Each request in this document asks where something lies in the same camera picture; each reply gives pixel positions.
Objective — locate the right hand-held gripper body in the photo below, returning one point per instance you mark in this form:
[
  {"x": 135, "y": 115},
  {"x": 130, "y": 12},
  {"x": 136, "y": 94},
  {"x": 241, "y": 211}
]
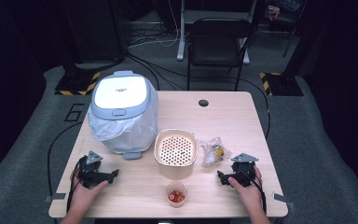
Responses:
[{"x": 244, "y": 172}]

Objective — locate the black folding chair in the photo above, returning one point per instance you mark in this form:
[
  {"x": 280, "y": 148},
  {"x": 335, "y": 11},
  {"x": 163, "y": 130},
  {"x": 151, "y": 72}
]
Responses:
[{"x": 217, "y": 40}]

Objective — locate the white plastic bin liner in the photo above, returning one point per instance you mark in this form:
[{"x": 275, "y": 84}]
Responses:
[{"x": 130, "y": 132}]

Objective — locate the white blue pedal trash bin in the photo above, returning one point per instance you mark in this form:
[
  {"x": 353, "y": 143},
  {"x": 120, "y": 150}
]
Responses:
[{"x": 122, "y": 93}]

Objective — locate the clear plastic cup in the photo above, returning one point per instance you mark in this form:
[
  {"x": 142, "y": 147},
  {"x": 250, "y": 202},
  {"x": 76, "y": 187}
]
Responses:
[{"x": 176, "y": 196}]

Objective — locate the person's left hand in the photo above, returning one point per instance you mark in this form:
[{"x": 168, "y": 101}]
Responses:
[{"x": 82, "y": 197}]

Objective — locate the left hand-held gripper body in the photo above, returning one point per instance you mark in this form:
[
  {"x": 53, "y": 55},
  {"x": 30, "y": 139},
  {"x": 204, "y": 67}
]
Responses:
[{"x": 90, "y": 174}]

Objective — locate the clear plastic wrapper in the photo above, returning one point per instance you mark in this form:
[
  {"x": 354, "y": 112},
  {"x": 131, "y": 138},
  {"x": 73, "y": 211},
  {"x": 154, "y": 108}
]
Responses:
[{"x": 214, "y": 151}]

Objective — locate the person's right hand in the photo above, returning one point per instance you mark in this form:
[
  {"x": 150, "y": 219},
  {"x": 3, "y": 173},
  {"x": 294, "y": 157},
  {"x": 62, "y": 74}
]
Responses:
[{"x": 251, "y": 196}]

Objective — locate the black stand base striped tape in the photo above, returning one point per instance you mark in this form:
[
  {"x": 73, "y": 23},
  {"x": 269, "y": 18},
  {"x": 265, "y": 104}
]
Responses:
[
  {"x": 74, "y": 84},
  {"x": 284, "y": 85}
]

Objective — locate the white container with perforated strainer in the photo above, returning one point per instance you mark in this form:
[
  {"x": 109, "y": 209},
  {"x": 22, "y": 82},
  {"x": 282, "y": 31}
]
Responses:
[{"x": 175, "y": 151}]

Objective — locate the grey tape strip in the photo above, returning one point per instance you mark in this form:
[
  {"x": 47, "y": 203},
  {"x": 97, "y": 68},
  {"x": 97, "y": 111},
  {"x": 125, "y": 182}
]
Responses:
[
  {"x": 281, "y": 198},
  {"x": 56, "y": 196}
]

